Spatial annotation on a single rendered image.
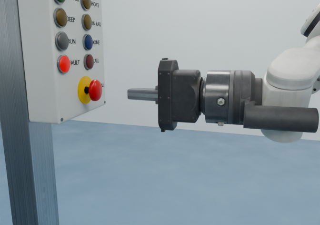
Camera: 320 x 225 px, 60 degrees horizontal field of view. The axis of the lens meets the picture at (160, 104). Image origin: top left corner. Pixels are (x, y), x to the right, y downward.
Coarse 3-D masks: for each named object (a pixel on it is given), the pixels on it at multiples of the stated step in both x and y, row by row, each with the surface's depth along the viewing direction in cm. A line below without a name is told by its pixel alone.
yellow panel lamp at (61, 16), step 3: (60, 9) 43; (57, 12) 42; (60, 12) 43; (63, 12) 43; (57, 15) 42; (60, 15) 43; (63, 15) 43; (66, 15) 44; (57, 18) 42; (60, 18) 43; (63, 18) 43; (66, 18) 44; (60, 21) 43; (63, 21) 43; (66, 21) 44; (60, 24) 43; (63, 24) 44
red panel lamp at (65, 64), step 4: (64, 56) 44; (60, 60) 44; (64, 60) 44; (68, 60) 45; (60, 64) 44; (64, 64) 44; (68, 64) 45; (60, 68) 44; (64, 68) 44; (68, 68) 45
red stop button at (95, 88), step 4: (92, 80) 51; (96, 80) 51; (92, 84) 50; (96, 84) 51; (100, 84) 52; (88, 88) 51; (92, 88) 50; (96, 88) 50; (100, 88) 52; (88, 92) 52; (92, 92) 50; (96, 92) 50; (100, 92) 52; (92, 96) 50; (96, 96) 51; (100, 96) 52; (92, 100) 51; (96, 100) 51
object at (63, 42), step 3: (60, 33) 43; (63, 33) 44; (60, 36) 43; (63, 36) 44; (66, 36) 44; (60, 39) 43; (63, 39) 44; (66, 39) 44; (60, 42) 43; (63, 42) 44; (66, 42) 44; (60, 45) 43; (63, 45) 44; (66, 45) 44; (63, 48) 44; (66, 48) 45
